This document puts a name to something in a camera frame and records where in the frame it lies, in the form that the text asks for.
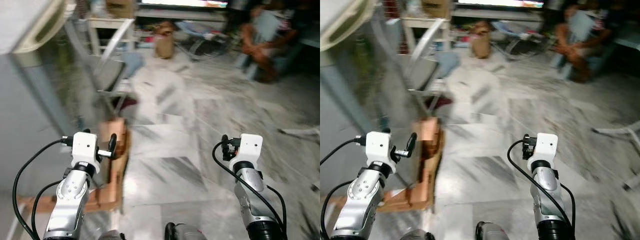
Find white fridge door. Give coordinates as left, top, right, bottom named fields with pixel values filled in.
left=12, top=0, right=118, bottom=138
left=322, top=0, right=433, bottom=133

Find orange brick fridge stand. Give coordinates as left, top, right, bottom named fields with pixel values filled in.
left=325, top=117, right=446, bottom=213
left=17, top=117, right=132, bottom=214

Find white small fridge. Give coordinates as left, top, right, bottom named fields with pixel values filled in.
left=320, top=0, right=436, bottom=201
left=0, top=0, right=121, bottom=201

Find white furniture leg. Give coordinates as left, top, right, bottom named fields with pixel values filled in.
left=279, top=127, right=321, bottom=140
left=591, top=120, right=640, bottom=138

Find grey metal folding chair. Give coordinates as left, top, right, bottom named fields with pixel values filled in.
left=65, top=17, right=146, bottom=118
left=372, top=17, right=461, bottom=118

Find robot left leg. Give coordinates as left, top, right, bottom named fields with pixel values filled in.
left=97, top=229, right=126, bottom=240
left=412, top=229, right=441, bottom=240

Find robot leg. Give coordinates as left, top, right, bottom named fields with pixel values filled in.
left=412, top=229, right=441, bottom=240
left=475, top=221, right=511, bottom=240
left=97, top=229, right=126, bottom=240
left=165, top=222, right=208, bottom=240

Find robot right leg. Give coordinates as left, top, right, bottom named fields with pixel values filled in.
left=475, top=221, right=511, bottom=240
left=165, top=222, right=208, bottom=240

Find seated person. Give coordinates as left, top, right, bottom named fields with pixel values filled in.
left=237, top=4, right=303, bottom=83
left=552, top=4, right=618, bottom=83

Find brown bag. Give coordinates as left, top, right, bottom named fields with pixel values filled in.
left=154, top=21, right=177, bottom=60
left=470, top=21, right=493, bottom=60

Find white table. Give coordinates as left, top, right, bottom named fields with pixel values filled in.
left=400, top=15, right=453, bottom=56
left=85, top=15, right=138, bottom=56

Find lit television screen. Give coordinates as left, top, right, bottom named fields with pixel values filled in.
left=140, top=0, right=228, bottom=8
left=457, top=0, right=545, bottom=8

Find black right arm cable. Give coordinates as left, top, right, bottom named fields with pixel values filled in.
left=507, top=140, right=576, bottom=231
left=212, top=141, right=288, bottom=236

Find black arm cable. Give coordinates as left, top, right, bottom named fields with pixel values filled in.
left=12, top=137, right=76, bottom=240
left=320, top=136, right=368, bottom=240
left=212, top=141, right=288, bottom=236
left=507, top=140, right=576, bottom=231

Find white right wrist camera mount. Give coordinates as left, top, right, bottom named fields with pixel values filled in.
left=239, top=133, right=264, bottom=166
left=535, top=133, right=559, bottom=163

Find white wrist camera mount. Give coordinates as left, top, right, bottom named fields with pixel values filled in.
left=365, top=131, right=396, bottom=168
left=535, top=133, right=559, bottom=163
left=71, top=131, right=101, bottom=168
left=239, top=133, right=264, bottom=166

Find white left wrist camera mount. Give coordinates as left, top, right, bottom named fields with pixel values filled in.
left=365, top=131, right=396, bottom=168
left=71, top=131, right=101, bottom=168

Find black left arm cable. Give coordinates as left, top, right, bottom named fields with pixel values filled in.
left=12, top=137, right=76, bottom=240
left=320, top=136, right=368, bottom=240

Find metal frame lounge chair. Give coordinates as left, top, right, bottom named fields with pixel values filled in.
left=172, top=20, right=236, bottom=58
left=490, top=20, right=551, bottom=58

